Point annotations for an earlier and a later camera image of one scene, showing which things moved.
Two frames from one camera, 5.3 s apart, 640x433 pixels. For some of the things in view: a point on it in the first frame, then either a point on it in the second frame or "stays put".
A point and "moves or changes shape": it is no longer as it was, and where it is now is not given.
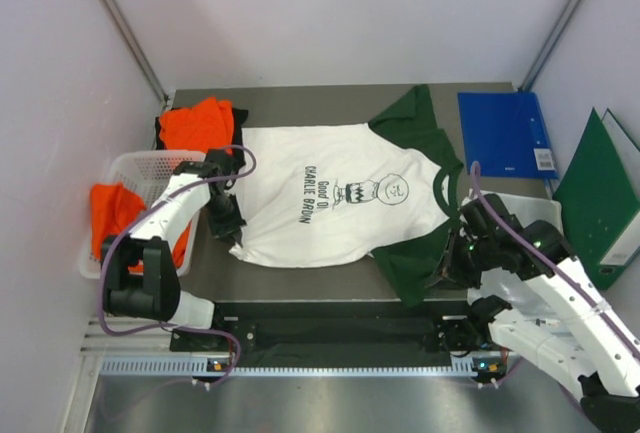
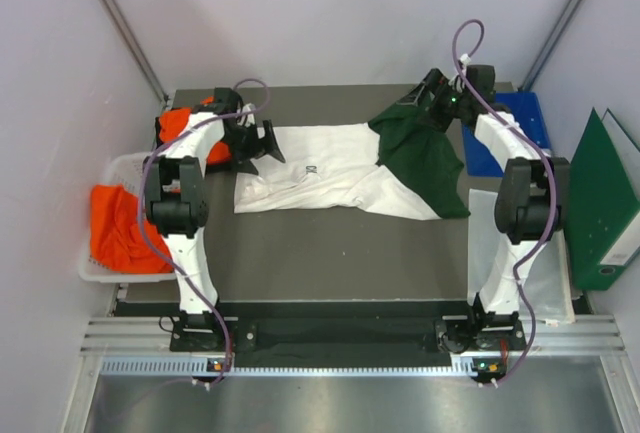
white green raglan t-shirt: x=321 y=194 moves or changes shape
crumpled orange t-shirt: x=113 y=206 stays put
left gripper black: x=229 y=231 to x=259 y=146
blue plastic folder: x=506 y=134 stays put
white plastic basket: x=144 y=172 stays put
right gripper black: x=444 y=270 to x=438 y=86
